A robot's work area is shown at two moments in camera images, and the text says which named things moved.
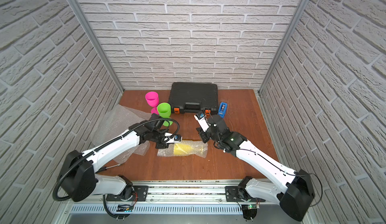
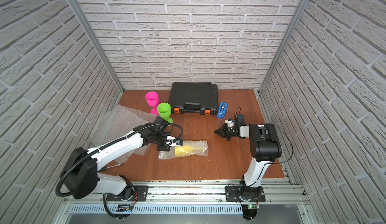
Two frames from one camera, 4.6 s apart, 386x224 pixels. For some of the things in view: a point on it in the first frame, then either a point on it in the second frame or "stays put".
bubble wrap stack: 120,119 stays put
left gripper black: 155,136 stays put
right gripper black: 203,138 → 222,132
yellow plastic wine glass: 181,149 stays put
